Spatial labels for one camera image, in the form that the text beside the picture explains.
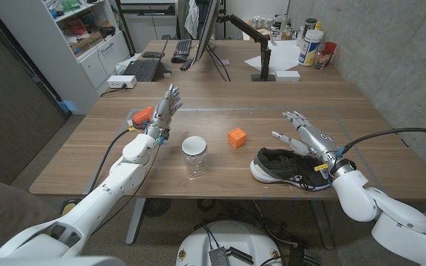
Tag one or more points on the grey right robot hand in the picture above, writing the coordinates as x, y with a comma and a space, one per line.
316, 142

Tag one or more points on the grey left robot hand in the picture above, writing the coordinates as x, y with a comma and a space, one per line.
163, 112

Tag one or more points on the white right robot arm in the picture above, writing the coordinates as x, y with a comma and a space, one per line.
357, 199

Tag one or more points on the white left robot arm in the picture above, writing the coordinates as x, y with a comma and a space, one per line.
124, 179

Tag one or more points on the clear jar with white lid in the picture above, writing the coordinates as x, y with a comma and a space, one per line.
195, 155

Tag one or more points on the orange block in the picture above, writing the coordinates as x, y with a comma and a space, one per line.
237, 137

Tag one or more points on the amber glass jar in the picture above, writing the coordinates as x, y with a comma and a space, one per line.
287, 33

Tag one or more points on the clear glass jar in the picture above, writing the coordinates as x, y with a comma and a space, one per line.
256, 22

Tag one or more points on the orange plastic object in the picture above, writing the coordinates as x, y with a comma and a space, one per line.
142, 115

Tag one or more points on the black sneaker with white sole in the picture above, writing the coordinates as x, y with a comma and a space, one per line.
287, 168

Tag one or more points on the black laptop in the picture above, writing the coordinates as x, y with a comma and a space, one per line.
142, 69

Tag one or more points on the white power socket box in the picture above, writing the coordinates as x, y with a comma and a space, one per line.
121, 81

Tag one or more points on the black remote control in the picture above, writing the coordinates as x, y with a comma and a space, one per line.
187, 63

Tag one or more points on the black smartphone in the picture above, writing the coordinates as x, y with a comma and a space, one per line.
152, 54

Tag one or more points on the black keyboard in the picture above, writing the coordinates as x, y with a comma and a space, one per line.
182, 47

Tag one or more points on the small white box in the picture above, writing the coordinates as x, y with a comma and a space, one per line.
287, 75

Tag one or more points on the purple sticky note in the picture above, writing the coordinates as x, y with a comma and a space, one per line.
224, 62

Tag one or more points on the grey table leg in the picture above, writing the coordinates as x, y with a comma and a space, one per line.
135, 221
322, 225

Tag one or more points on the white shelf cabinet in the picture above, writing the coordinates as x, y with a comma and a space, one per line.
87, 70

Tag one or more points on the white paper sheet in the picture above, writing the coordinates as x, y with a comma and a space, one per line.
283, 55

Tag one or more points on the flat computer monitor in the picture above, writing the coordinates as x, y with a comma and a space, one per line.
206, 29

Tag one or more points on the black round fan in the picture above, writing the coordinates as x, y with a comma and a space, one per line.
156, 207

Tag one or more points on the white canister with printed label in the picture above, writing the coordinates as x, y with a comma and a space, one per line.
310, 46

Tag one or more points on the hanging white cloth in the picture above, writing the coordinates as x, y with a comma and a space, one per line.
192, 16

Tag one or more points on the cardboard box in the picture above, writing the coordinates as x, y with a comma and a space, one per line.
86, 43

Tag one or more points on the yellow bottle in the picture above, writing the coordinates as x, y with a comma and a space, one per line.
318, 26

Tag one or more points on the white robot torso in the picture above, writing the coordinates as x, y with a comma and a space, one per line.
231, 236

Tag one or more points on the brown cushion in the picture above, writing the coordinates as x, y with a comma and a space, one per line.
6, 214

